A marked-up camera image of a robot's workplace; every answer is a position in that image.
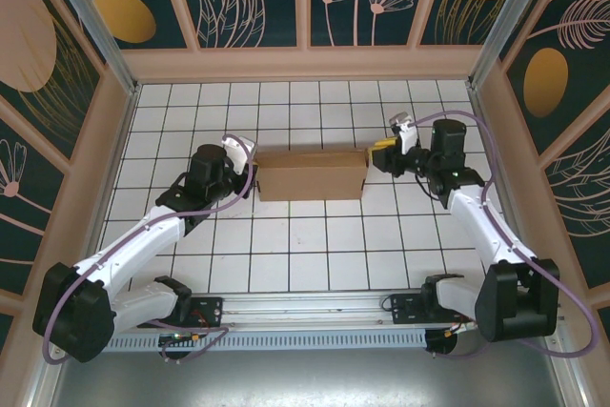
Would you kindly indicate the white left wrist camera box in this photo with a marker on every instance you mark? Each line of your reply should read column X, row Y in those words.
column 238, row 149

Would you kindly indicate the brown cardboard paper box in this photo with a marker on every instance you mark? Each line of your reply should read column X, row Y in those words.
column 310, row 178

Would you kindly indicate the aluminium corner post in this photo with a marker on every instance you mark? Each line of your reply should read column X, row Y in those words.
column 95, row 26
column 505, row 16

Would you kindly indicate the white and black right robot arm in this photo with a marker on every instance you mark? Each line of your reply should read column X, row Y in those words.
column 519, row 302

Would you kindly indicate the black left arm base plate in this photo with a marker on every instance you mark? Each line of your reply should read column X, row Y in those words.
column 209, row 309

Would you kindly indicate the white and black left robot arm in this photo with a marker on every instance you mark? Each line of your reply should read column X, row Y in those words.
column 71, row 311

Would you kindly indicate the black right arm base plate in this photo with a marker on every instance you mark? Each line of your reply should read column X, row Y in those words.
column 405, row 309

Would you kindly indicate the grey metal sheet panel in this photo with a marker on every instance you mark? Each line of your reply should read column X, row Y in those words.
column 305, row 378

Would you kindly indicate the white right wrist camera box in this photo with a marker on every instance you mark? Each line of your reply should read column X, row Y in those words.
column 405, row 137

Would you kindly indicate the aluminium extrusion rail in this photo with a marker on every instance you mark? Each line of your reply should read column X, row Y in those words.
column 305, row 307

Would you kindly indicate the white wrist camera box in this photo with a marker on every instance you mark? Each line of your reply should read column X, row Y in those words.
column 238, row 149
column 405, row 137

